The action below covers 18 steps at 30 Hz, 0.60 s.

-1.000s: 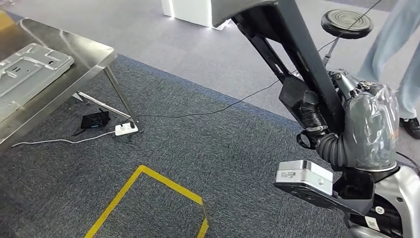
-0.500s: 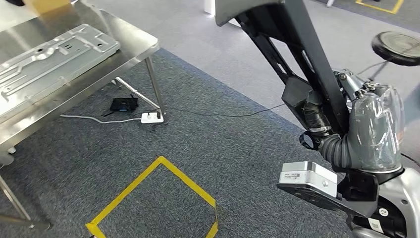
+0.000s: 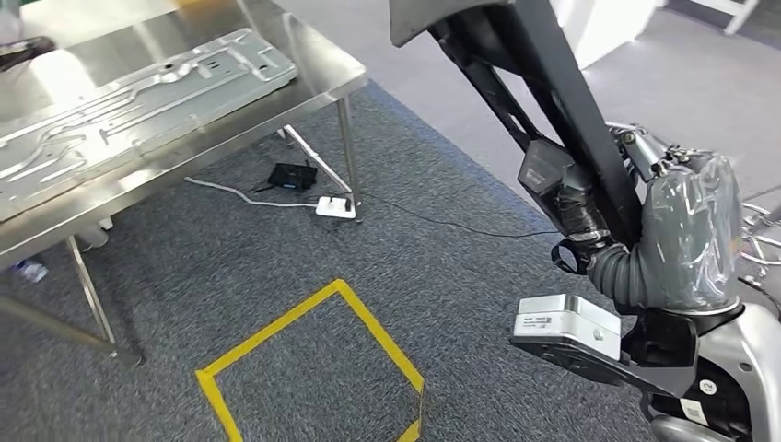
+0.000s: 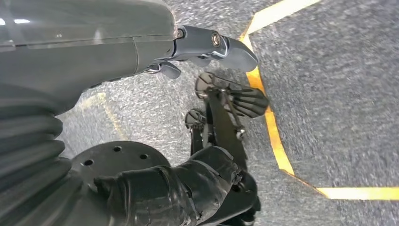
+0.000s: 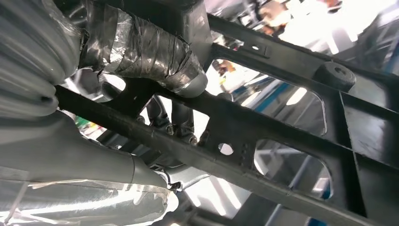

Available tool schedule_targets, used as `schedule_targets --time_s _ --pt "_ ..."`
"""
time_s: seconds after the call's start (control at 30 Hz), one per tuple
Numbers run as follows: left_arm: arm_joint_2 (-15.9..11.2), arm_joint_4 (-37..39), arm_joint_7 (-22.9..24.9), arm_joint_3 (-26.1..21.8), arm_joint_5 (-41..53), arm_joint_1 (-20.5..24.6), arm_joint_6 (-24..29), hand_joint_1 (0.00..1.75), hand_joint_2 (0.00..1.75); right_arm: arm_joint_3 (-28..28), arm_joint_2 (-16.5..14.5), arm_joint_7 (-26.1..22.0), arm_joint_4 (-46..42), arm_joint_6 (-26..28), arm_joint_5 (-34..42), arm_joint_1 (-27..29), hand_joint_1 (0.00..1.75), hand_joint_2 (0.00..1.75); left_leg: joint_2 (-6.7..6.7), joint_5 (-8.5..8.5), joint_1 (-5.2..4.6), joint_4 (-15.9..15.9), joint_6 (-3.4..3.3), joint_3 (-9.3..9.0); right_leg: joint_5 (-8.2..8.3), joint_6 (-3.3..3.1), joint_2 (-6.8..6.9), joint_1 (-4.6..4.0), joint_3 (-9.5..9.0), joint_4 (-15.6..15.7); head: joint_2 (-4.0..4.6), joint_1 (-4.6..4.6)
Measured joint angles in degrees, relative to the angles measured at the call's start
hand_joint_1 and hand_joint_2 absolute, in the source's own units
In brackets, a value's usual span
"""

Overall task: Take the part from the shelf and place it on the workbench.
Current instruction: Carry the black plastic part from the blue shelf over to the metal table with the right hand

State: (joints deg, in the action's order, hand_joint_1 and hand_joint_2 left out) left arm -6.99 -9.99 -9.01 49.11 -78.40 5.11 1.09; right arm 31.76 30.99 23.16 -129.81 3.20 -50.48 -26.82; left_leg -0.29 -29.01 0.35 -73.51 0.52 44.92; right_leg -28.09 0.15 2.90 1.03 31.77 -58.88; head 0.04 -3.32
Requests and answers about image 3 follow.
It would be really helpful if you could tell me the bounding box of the grey stamped metal panel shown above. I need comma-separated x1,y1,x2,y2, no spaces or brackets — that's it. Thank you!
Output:
0,27,299,225

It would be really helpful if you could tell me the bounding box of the black plastic plate part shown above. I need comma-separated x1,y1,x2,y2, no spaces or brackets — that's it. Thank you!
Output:
389,0,646,247

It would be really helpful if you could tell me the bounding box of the stainless steel workbench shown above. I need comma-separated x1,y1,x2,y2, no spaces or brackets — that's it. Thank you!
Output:
0,0,369,367

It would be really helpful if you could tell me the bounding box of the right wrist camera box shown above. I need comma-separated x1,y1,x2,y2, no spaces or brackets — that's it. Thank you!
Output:
509,294,698,398

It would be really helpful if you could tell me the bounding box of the clear plastic bottle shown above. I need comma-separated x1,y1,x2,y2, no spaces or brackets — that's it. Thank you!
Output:
10,258,50,284

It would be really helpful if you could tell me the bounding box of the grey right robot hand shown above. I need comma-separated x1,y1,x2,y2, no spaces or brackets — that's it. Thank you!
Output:
607,122,745,314

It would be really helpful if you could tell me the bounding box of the black tape wrapped module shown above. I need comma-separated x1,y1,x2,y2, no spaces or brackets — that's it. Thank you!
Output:
517,138,612,275

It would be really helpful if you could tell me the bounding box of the white power strip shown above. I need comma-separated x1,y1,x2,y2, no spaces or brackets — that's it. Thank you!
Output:
314,194,357,220

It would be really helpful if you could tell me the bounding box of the yellow floor tape square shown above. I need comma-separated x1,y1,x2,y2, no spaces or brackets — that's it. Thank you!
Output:
194,278,425,442

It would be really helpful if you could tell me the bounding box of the chrome wire frame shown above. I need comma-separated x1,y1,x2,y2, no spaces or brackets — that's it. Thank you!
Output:
740,200,781,289

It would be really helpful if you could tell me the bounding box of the white cabinet block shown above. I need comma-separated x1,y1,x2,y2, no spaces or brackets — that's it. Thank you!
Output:
549,0,668,69

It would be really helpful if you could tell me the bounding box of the small black router box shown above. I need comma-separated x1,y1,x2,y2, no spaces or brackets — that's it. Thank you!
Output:
266,162,319,194

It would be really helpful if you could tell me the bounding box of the thin black floor cable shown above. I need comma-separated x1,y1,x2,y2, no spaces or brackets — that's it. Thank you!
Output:
358,193,560,239

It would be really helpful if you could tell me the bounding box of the white power cable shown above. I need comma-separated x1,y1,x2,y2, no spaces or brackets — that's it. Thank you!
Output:
183,176,320,211

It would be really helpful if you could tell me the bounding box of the dark object on workbench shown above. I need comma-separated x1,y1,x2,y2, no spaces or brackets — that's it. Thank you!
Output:
0,35,57,74

